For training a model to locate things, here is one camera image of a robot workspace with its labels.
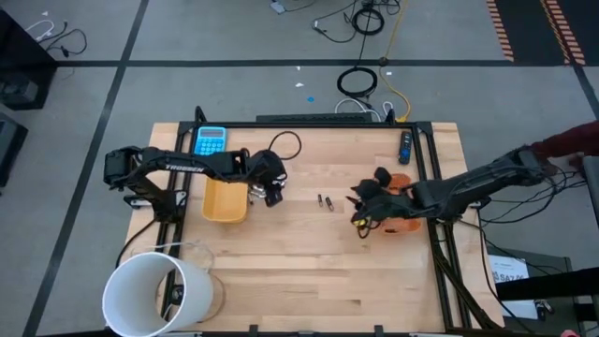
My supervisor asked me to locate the black side table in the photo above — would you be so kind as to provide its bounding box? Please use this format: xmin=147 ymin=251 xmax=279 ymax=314
xmin=486 ymin=245 xmax=599 ymax=337

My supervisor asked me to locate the black cabinet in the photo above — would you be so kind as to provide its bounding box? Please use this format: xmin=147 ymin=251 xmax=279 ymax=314
xmin=0 ymin=7 xmax=58 ymax=111

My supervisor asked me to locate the black remote control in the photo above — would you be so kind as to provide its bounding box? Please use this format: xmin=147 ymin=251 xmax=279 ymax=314
xmin=398 ymin=130 xmax=414 ymax=166

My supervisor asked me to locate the thin white lamp cable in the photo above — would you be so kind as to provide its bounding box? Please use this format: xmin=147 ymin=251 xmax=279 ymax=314
xmin=149 ymin=240 xmax=214 ymax=272

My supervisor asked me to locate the thin white floor cable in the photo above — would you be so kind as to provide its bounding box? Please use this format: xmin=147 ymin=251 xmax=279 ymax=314
xmin=23 ymin=19 xmax=56 ymax=42

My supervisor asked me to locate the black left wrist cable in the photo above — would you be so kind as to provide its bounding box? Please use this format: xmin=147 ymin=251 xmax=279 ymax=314
xmin=269 ymin=130 xmax=303 ymax=161

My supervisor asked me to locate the white paper sheet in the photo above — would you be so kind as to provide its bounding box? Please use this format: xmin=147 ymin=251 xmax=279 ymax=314
xmin=488 ymin=255 xmax=539 ymax=320

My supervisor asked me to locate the clear round lamp base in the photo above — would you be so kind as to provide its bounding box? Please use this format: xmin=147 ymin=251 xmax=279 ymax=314
xmin=161 ymin=241 xmax=227 ymax=324

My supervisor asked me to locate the yellow plastic bin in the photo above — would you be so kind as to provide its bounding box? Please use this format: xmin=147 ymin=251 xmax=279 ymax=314
xmin=201 ymin=177 xmax=249 ymax=225

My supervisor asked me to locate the orange plastic bin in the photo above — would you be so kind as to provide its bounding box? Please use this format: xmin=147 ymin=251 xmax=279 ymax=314
xmin=373 ymin=171 xmax=422 ymax=235

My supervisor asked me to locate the black metal table frame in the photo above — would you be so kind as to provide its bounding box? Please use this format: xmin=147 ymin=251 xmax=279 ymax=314
xmin=158 ymin=106 xmax=504 ymax=334

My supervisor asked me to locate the person's forearm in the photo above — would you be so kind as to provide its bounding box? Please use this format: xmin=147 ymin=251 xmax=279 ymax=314
xmin=531 ymin=120 xmax=599 ymax=160

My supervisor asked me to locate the thin black floor cable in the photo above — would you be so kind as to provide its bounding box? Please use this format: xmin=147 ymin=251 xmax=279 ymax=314
xmin=44 ymin=27 xmax=89 ymax=59

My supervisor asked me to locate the black cable bundle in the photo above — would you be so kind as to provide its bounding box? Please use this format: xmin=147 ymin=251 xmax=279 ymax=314
xmin=432 ymin=224 xmax=500 ymax=331

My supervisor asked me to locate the black cable with plug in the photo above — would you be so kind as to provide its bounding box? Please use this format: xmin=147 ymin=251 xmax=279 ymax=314
xmin=311 ymin=18 xmax=359 ymax=45

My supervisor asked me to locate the yellow floor cable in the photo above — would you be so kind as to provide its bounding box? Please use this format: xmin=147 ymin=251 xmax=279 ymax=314
xmin=377 ymin=0 xmax=412 ymax=124

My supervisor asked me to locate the coiled black cable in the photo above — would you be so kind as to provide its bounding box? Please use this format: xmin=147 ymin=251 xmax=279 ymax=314
xmin=350 ymin=7 xmax=387 ymax=37
xmin=336 ymin=66 xmax=379 ymax=98

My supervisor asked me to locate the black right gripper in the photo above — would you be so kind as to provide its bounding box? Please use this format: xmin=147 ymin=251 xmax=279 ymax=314
xmin=344 ymin=180 xmax=416 ymax=226

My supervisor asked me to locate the blue calculator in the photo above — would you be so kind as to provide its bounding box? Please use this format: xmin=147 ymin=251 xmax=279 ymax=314
xmin=193 ymin=125 xmax=228 ymax=156

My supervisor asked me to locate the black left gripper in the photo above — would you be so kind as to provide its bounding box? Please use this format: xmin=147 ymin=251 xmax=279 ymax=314
xmin=246 ymin=149 xmax=287 ymax=208

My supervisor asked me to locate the black equipment box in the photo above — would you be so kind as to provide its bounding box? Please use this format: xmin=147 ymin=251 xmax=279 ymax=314
xmin=0 ymin=111 xmax=29 ymax=188

